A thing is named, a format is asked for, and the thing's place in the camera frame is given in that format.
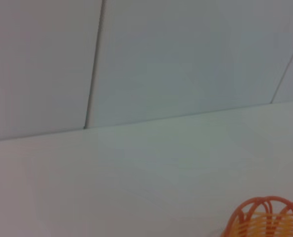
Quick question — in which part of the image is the orange wire basket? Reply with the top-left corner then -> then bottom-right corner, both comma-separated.
223,196 -> 293,237

